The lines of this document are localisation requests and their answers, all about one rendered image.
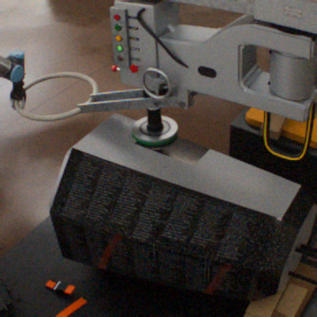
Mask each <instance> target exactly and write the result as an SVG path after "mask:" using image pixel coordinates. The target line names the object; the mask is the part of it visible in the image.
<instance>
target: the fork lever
mask: <svg viewBox="0 0 317 317"><path fill-rule="evenodd" d="M196 95H205V94H202V93H199V92H193V91H190V90H189V106H195V103H194V101H193V97H194V96H196ZM90 97H92V98H93V99H94V101H95V102H94V103H85V104H78V105H77V107H78V108H80V109H81V113H88V112H100V111H127V110H139V109H154V108H168V107H177V105H178V107H180V108H182V109H183V108H184V107H185V103H184V102H182V101H180V102H179V103H177V87H174V86H173V90H172V96H170V97H169V98H167V99H165V100H157V99H154V98H152V97H147V98H143V89H136V90H127V91H118V92H102V93H93V94H91V95H90ZM81 113H80V114H81Z"/></svg>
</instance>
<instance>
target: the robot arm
mask: <svg viewBox="0 0 317 317"><path fill-rule="evenodd" d="M0 77H2V78H4V79H7V80H9V81H10V82H11V81H12V86H13V88H12V90H11V92H10V98H11V101H12V108H13V110H14V111H15V109H16V106H15V100H17V101H18V102H21V105H22V109H24V107H25V104H26V91H24V87H23V86H24V85H25V82H24V81H23V79H24V78H25V53H24V52H23V51H21V50H13V51H11V52H10V53H9V55H8V56H7V57H2V56H1V55H0Z"/></svg>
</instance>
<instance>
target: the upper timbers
mask: <svg viewBox="0 0 317 317"><path fill-rule="evenodd" d="M307 291H308V289H305V288H303V287H301V286H297V285H293V284H291V283H289V285H288V286H287V287H286V288H285V290H284V291H283V293H282V296H281V297H280V300H279V301H278V303H277V306H276V308H275V310H277V311H279V312H280V313H283V314H284V315H285V316H287V317H296V315H297V314H298V311H299V310H300V308H301V306H302V304H303V302H304V300H305V297H306V294H307ZM243 317H258V316H256V315H251V314H249V313H245V315H244V316H243Z"/></svg>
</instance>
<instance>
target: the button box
mask: <svg viewBox="0 0 317 317"><path fill-rule="evenodd" d="M116 13H118V14H119V15H120V16H121V19H120V20H119V21H116V20H115V19H114V15H115V14H116ZM110 18H111V35H112V48H113V54H114V65H121V66H125V67H127V68H129V67H130V66H131V62H130V39H129V31H128V28H129V23H128V16H127V9H126V8H120V7H110ZM115 24H120V26H121V31H117V30H116V28H115ZM116 35H121V36H122V38H123V40H122V41H117V40H116V38H115V36H116ZM118 45H122V47H123V51H121V52H119V51H118V50H117V48H116V47H117V46H118ZM119 54H120V55H122V56H123V57H124V62H120V61H118V59H117V55H119Z"/></svg>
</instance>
